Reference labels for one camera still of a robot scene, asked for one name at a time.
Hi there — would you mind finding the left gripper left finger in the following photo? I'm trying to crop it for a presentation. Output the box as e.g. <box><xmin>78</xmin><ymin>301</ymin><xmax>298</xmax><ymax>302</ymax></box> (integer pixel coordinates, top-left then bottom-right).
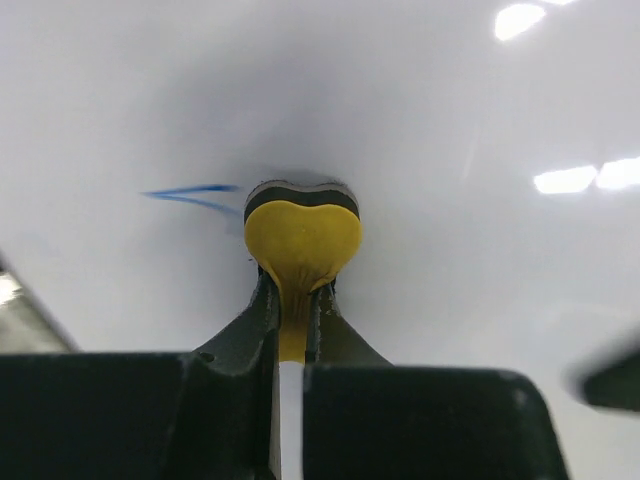
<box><xmin>1</xmin><ymin>274</ymin><xmax>280</xmax><ymax>479</ymax></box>

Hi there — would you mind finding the yellow whiteboard eraser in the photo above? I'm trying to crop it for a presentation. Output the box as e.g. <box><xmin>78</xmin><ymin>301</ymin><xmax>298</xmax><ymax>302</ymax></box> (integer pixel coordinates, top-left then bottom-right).
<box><xmin>244</xmin><ymin>180</ymin><xmax>363</xmax><ymax>364</ymax></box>

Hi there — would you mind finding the white whiteboard black frame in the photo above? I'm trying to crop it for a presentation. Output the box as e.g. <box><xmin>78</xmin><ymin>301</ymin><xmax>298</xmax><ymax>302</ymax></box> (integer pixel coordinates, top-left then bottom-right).
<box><xmin>1</xmin><ymin>1</ymin><xmax>639</xmax><ymax>479</ymax></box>

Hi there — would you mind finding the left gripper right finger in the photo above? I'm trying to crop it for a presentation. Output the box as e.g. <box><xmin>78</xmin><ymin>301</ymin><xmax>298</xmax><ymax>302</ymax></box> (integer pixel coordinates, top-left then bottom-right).
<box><xmin>302</xmin><ymin>286</ymin><xmax>569</xmax><ymax>479</ymax></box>

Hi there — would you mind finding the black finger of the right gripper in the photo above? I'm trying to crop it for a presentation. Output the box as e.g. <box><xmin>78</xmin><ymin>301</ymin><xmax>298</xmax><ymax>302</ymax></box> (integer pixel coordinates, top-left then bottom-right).
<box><xmin>563</xmin><ymin>332</ymin><xmax>639</xmax><ymax>415</ymax></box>

